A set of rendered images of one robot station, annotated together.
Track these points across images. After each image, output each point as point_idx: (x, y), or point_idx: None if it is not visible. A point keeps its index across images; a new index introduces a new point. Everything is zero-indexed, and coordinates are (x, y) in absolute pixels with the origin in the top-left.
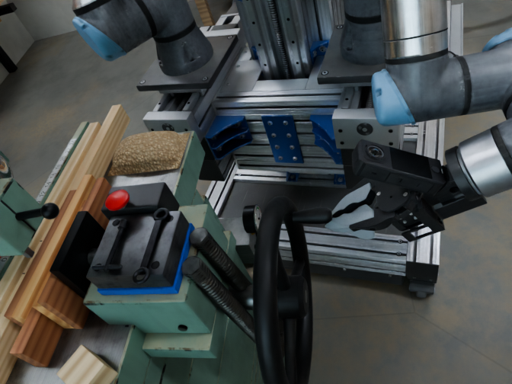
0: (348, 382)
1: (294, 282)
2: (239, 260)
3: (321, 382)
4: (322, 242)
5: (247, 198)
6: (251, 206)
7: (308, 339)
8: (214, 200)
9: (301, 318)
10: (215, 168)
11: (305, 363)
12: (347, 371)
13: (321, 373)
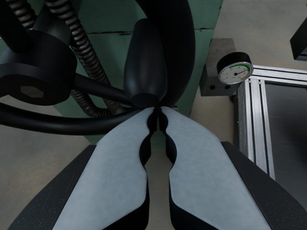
0: (161, 186)
1: (21, 58)
2: (197, 77)
3: (161, 169)
4: (257, 164)
5: (290, 100)
6: (247, 59)
7: (74, 130)
8: (281, 75)
9: (96, 120)
10: (305, 42)
11: (40, 125)
12: (168, 186)
13: (166, 169)
